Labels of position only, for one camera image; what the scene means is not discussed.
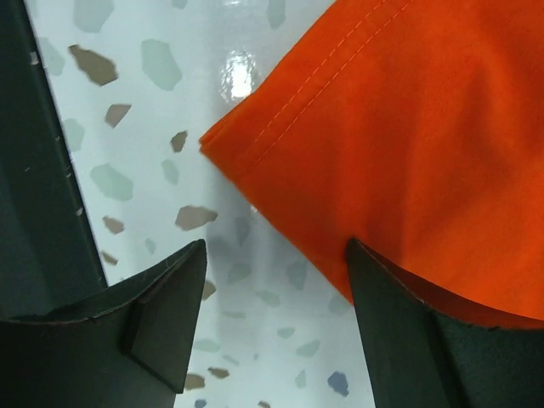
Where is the orange t shirt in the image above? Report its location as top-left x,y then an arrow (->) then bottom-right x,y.
201,1 -> 543,328

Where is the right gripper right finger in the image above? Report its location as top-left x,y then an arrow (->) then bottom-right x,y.
345,239 -> 543,407

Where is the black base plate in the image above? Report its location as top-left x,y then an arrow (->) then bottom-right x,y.
1,1 -> 106,319

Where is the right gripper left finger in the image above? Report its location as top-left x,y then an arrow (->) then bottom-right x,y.
1,240 -> 207,408

